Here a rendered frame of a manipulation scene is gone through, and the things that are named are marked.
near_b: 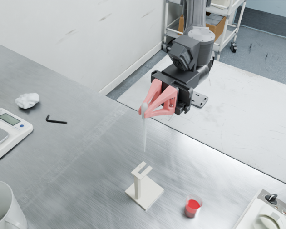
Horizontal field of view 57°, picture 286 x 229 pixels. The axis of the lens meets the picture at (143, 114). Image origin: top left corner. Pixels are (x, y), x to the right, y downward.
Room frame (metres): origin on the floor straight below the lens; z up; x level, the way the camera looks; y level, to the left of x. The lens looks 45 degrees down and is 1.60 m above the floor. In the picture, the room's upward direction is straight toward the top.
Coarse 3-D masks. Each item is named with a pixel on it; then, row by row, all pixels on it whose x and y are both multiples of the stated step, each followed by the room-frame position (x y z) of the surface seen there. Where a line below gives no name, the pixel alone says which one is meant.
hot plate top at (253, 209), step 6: (252, 204) 0.29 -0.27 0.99; (258, 204) 0.29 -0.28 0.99; (252, 210) 0.28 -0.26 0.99; (258, 210) 0.28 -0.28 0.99; (246, 216) 0.26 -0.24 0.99; (252, 216) 0.26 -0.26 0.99; (240, 222) 0.25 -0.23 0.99; (246, 222) 0.25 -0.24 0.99; (240, 228) 0.24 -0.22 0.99; (246, 228) 0.24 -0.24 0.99
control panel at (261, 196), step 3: (264, 189) 0.37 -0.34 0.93; (261, 192) 0.35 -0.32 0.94; (264, 192) 0.35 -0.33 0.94; (267, 192) 0.36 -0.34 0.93; (258, 195) 0.33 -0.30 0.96; (261, 195) 0.34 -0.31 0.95; (264, 195) 0.34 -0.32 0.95; (258, 198) 0.32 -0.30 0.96; (261, 198) 0.32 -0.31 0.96; (264, 198) 0.33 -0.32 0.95; (276, 198) 0.34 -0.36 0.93; (264, 201) 0.31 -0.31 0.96; (267, 201) 0.32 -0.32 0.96; (279, 201) 0.33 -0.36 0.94; (282, 201) 0.33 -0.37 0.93; (282, 204) 0.32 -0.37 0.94; (285, 204) 0.32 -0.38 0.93; (285, 207) 0.31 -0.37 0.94
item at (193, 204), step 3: (189, 201) 0.33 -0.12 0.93; (192, 201) 0.33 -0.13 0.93; (195, 201) 0.33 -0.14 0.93; (189, 204) 0.32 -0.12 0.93; (192, 204) 0.32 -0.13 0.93; (195, 204) 0.32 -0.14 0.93; (198, 204) 0.32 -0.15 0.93; (192, 207) 0.31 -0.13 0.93; (195, 207) 0.31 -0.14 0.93; (198, 207) 0.31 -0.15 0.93
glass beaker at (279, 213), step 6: (264, 204) 0.26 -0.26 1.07; (270, 204) 0.26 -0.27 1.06; (276, 204) 0.26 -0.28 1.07; (264, 210) 0.26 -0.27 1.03; (270, 210) 0.26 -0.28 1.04; (276, 210) 0.25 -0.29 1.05; (282, 210) 0.25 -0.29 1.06; (258, 216) 0.23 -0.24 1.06; (276, 216) 0.25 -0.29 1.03; (282, 216) 0.24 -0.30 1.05; (252, 222) 0.24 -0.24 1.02; (258, 222) 0.23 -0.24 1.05; (282, 222) 0.23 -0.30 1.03; (252, 228) 0.23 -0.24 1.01; (258, 228) 0.22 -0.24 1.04; (264, 228) 0.21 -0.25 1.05; (282, 228) 0.22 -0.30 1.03
